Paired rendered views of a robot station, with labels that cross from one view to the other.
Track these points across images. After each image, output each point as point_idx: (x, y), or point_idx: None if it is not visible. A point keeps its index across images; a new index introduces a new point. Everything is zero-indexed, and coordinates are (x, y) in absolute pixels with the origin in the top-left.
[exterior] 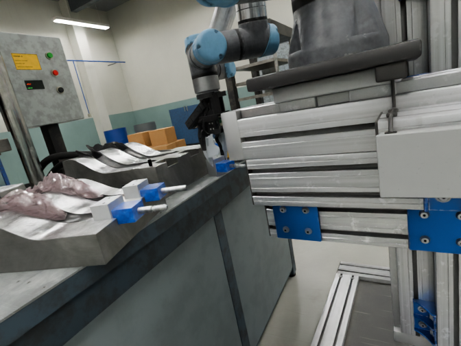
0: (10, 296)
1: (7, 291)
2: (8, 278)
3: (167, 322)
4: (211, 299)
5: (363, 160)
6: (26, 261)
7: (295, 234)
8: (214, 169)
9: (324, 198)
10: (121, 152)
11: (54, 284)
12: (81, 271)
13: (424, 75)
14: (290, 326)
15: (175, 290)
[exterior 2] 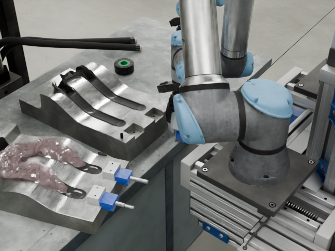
0: (45, 242)
1: (41, 237)
2: (36, 224)
3: (114, 246)
4: (148, 228)
5: (251, 228)
6: (46, 218)
7: (213, 233)
8: (174, 135)
9: (229, 232)
10: (91, 86)
11: (68, 241)
12: (80, 233)
13: (305, 192)
14: (216, 245)
15: (123, 226)
